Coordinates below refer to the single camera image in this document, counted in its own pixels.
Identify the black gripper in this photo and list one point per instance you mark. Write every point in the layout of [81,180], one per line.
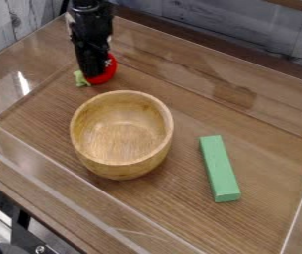
[89,23]

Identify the red plush strawberry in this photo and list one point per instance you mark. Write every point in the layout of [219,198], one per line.
[105,77]

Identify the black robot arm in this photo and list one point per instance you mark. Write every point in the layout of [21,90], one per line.
[86,4]

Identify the wooden bowl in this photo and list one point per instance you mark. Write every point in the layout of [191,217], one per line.
[121,132]

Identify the green rectangular block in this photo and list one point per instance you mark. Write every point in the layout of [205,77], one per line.
[219,171]

